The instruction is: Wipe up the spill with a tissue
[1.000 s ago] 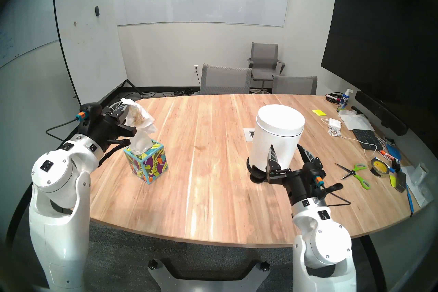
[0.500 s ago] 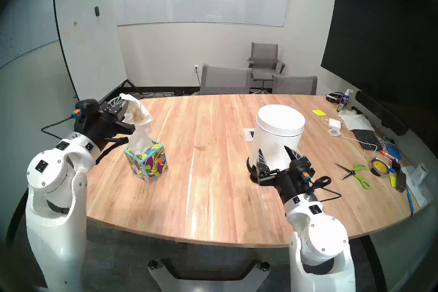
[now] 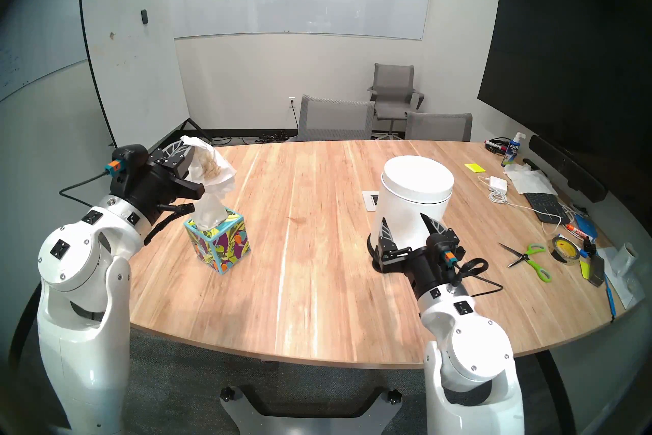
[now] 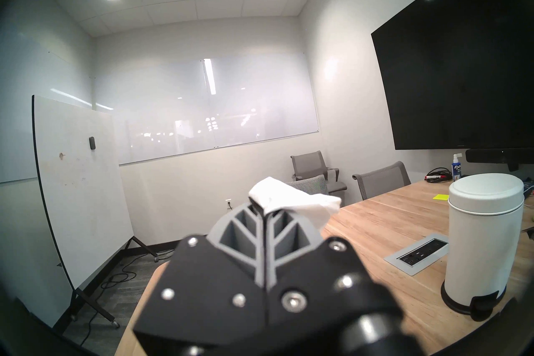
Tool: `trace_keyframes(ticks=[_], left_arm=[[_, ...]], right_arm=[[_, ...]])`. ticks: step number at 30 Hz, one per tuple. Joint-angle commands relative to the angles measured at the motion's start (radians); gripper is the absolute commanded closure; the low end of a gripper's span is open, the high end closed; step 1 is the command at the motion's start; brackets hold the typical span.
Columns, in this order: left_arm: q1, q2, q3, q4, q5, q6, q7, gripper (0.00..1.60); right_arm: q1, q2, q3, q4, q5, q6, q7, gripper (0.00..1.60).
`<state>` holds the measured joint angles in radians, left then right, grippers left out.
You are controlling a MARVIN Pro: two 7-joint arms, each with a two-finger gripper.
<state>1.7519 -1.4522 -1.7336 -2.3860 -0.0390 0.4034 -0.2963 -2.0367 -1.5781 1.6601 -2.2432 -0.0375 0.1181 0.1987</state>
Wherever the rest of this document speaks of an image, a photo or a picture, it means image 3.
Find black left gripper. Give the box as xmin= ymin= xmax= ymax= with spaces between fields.
xmin=110 ymin=138 xmax=206 ymax=225

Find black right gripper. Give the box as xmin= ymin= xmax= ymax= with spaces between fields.
xmin=374 ymin=213 xmax=462 ymax=300

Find white pedal trash can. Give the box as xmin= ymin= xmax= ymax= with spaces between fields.
xmin=367 ymin=156 xmax=455 ymax=272

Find colourful patterned tissue box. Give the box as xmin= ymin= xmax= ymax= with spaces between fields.
xmin=183 ymin=208 xmax=251 ymax=275

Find grey mesh office chair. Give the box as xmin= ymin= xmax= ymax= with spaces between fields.
xmin=405 ymin=112 xmax=473 ymax=142
xmin=296 ymin=94 xmax=376 ymax=142

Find rolling whiteboard on stand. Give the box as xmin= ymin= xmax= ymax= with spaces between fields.
xmin=78 ymin=0 xmax=214 ymax=169

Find crumpled white paper towel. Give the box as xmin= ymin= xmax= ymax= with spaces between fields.
xmin=503 ymin=163 xmax=558 ymax=196

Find whiteboard cleaner spray bottle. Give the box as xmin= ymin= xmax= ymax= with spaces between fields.
xmin=501 ymin=132 xmax=526 ymax=167

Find black keyboard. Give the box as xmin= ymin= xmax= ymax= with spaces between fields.
xmin=524 ymin=192 xmax=570 ymax=225

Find grey office chair with armrests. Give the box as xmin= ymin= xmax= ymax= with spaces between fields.
xmin=368 ymin=63 xmax=425 ymax=139

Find clear tape roll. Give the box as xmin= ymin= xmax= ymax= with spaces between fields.
xmin=549 ymin=234 xmax=581 ymax=264

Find black video bar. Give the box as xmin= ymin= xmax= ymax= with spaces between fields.
xmin=529 ymin=135 xmax=608 ymax=203

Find blue packet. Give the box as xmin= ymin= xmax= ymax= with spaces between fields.
xmin=573 ymin=215 xmax=597 ymax=241

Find black and yellow box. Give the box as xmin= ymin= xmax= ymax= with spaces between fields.
xmin=580 ymin=253 xmax=606 ymax=287

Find blue pen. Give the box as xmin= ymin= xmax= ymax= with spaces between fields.
xmin=604 ymin=276 xmax=617 ymax=320

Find white paper sheet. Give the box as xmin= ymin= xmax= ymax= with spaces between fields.
xmin=596 ymin=246 xmax=645 ymax=310

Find large black TV screen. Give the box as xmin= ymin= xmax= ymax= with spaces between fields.
xmin=477 ymin=0 xmax=652 ymax=185

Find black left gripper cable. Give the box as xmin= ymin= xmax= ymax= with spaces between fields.
xmin=144 ymin=202 xmax=197 ymax=246

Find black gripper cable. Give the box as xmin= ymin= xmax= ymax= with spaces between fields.
xmin=144 ymin=202 xmax=197 ymax=246
xmin=451 ymin=258 xmax=504 ymax=298

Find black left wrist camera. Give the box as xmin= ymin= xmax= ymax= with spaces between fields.
xmin=104 ymin=144 xmax=150 ymax=181

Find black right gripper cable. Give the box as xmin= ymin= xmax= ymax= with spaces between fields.
xmin=451 ymin=258 xmax=504 ymax=298

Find black floor cable bundle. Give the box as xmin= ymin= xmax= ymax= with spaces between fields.
xmin=255 ymin=131 xmax=301 ymax=144

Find white power adapter with cable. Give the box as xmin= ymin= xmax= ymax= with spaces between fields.
xmin=478 ymin=175 xmax=563 ymax=228

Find black left camera cable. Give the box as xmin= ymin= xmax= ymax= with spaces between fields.
xmin=59 ymin=171 xmax=111 ymax=208

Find green handled scissors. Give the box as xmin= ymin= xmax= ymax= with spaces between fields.
xmin=498 ymin=242 xmax=552 ymax=283

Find side wall whiteboard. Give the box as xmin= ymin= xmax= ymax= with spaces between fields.
xmin=0 ymin=0 xmax=90 ymax=103

